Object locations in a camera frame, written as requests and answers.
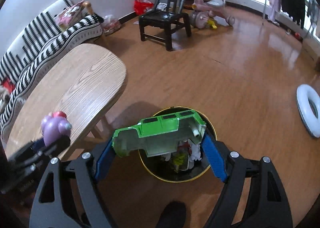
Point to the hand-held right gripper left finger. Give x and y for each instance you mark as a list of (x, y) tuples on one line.
[(105, 158)]

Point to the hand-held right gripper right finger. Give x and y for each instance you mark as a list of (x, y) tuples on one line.
[(213, 158)]

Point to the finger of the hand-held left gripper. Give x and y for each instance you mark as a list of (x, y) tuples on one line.
[(27, 151), (57, 144)]

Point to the purple toy figure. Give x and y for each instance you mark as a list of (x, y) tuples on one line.
[(53, 128)]

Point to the black trash bin gold rim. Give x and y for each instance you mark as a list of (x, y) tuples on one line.
[(162, 168)]

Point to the red cloth item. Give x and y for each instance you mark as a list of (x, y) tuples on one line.
[(7, 84)]

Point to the person's dark shoe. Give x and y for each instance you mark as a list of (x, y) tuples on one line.
[(172, 215)]

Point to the black white striped sofa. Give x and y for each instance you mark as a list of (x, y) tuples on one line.
[(37, 50)]

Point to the plastic bag with red contents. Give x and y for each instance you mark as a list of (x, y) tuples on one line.
[(111, 25)]

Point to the yellow toy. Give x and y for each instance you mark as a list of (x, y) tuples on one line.
[(212, 24)]

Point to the black chair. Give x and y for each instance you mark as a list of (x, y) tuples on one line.
[(160, 17)]

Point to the pink tricycle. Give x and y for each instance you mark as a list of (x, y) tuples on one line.
[(212, 7)]

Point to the metal clothes rack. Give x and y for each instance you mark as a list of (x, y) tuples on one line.
[(263, 5)]

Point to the black hanging garment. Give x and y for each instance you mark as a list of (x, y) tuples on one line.
[(293, 2)]

